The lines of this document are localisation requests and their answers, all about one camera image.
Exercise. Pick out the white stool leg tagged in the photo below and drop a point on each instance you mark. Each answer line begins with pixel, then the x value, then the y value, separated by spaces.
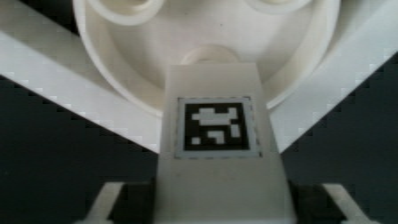
pixel 221 180

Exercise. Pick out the white L-shaped fence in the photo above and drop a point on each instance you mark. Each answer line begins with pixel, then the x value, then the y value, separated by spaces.
pixel 45 63

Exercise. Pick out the white round stool seat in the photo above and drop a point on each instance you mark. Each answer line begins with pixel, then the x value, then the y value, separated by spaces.
pixel 143 32

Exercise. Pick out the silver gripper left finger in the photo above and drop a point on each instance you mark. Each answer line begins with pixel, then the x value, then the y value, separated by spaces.
pixel 104 204

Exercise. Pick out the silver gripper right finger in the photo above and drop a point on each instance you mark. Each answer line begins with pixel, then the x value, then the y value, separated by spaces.
pixel 349 207

